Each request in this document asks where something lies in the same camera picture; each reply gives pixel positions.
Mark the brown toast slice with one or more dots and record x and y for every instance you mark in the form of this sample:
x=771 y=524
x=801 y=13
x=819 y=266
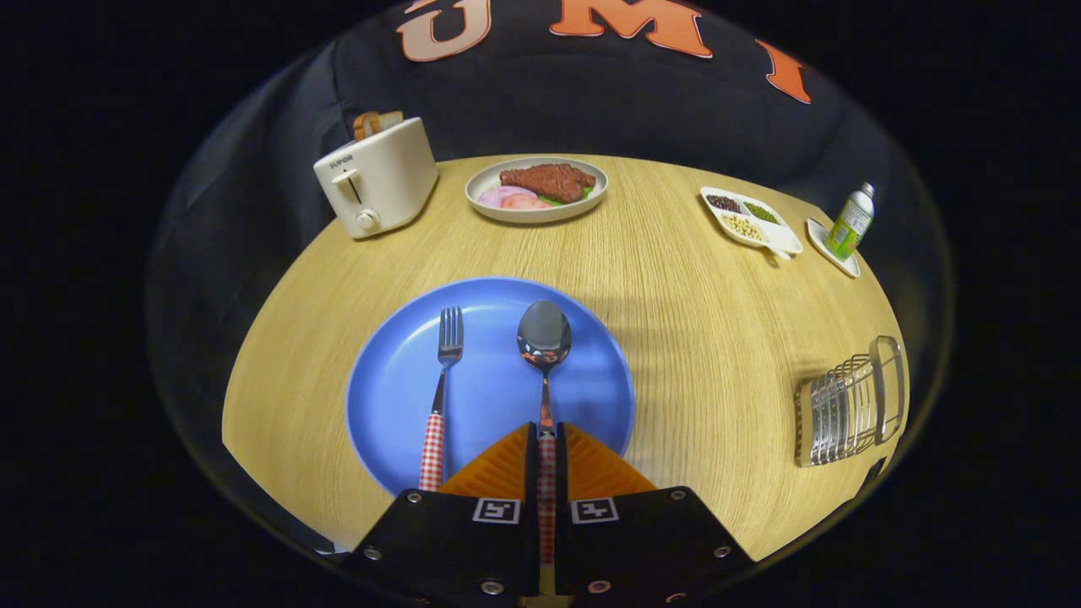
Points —
x=390 y=121
x=366 y=125

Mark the cream white toaster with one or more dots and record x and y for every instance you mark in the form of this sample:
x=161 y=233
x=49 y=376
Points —
x=384 y=181

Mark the pile of dark beans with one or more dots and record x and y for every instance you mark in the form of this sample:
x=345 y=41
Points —
x=724 y=203

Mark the pink ham slice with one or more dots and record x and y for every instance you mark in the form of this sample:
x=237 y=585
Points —
x=498 y=196
x=528 y=203

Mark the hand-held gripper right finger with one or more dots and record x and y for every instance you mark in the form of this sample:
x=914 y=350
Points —
x=561 y=507

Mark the pile of green beans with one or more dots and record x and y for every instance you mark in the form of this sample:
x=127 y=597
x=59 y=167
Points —
x=760 y=212

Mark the white square coaster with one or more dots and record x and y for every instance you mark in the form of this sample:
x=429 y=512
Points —
x=823 y=241

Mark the brown steak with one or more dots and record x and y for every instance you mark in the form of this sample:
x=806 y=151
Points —
x=549 y=180

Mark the blue round plate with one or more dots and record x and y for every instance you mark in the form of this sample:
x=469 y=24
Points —
x=490 y=388

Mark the green lettuce leaf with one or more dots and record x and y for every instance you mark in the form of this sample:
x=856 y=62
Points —
x=583 y=194

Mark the white divided dish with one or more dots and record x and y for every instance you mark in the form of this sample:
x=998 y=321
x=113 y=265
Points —
x=781 y=239

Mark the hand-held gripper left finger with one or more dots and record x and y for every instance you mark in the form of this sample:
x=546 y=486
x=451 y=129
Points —
x=533 y=507

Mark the pile of yellow soybeans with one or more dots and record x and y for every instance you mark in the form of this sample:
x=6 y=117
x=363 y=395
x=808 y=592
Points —
x=743 y=226

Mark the silver bottle with green label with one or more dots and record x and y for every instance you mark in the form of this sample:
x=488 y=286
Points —
x=849 y=224

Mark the white round food plate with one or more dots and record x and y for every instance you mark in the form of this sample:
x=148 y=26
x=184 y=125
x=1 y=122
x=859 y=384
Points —
x=486 y=181

